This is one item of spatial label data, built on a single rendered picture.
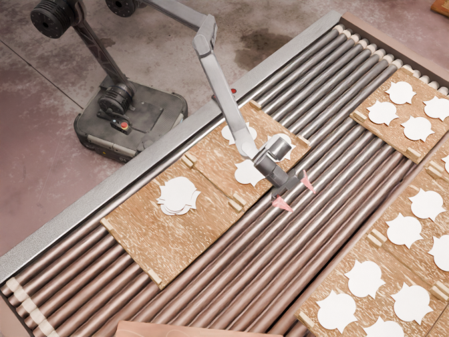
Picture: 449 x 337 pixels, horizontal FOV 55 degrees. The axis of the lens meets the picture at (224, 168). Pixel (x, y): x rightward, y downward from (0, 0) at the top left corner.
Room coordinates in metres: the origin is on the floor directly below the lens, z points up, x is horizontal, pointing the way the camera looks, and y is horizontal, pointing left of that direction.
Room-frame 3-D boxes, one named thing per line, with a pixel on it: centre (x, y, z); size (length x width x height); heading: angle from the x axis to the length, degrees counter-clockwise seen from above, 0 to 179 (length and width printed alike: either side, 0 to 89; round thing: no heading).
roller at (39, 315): (0.99, -0.03, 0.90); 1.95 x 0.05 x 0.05; 138
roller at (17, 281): (1.09, 0.08, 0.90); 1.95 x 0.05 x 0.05; 138
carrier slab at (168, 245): (0.67, 0.18, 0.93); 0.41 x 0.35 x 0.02; 138
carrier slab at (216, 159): (0.98, -0.09, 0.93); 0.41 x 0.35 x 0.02; 139
